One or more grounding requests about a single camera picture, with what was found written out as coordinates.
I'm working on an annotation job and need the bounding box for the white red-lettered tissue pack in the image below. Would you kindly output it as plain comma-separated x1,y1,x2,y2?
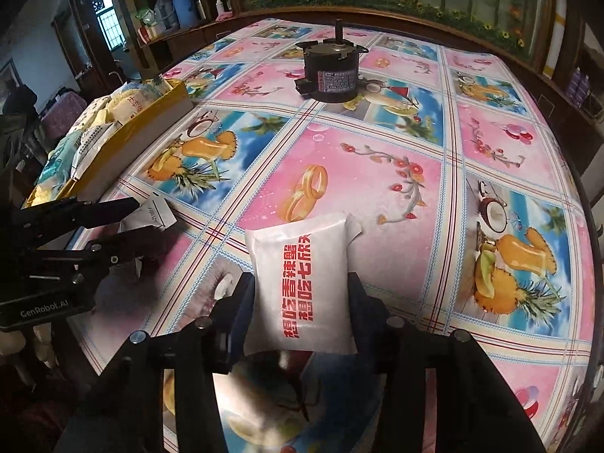
243,212,362,355

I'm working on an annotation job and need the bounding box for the colourful printed tablecloth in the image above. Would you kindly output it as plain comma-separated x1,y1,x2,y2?
71,18,596,452

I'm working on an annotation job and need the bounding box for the black electric motor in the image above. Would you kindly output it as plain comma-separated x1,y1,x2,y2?
295,18,368,103

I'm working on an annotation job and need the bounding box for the blue water jug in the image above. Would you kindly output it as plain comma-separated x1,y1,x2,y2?
172,0,199,29

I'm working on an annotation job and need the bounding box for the silver foil sachet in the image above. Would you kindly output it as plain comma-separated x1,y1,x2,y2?
119,193,176,232

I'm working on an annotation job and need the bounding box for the yellow cardboard box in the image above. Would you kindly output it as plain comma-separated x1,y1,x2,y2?
23,76,193,208

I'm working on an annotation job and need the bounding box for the white Dole tissue pack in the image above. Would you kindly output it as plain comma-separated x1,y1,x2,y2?
103,88,158,125

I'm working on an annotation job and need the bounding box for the purple spray bottle left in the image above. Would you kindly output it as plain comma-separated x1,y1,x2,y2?
565,66,581,101

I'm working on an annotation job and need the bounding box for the teal Hangyodon tissue pack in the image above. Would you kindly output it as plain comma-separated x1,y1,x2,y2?
34,129,83,203

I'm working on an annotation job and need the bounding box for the white patterned tissue pack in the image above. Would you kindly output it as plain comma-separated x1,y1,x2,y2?
71,121,123,179

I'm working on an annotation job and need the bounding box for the purple spray bottle right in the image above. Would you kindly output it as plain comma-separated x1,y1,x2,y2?
573,75,590,108

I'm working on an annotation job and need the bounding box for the purple spray bottle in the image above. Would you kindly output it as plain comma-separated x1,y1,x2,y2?
573,75,590,108
565,66,581,101

